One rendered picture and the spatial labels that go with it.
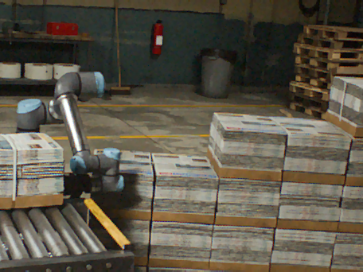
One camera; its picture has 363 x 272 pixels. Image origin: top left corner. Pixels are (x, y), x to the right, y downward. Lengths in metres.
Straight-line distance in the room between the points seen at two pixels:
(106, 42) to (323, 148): 7.02
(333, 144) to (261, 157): 0.33
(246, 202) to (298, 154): 0.32
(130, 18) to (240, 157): 7.07
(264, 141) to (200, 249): 0.59
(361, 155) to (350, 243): 0.43
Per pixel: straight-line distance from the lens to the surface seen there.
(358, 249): 3.08
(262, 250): 2.93
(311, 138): 2.82
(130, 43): 9.72
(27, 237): 2.09
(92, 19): 9.47
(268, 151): 2.79
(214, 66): 9.71
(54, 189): 2.32
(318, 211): 2.94
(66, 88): 2.64
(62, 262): 1.91
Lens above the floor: 1.64
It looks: 13 degrees down
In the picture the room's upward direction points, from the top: 4 degrees clockwise
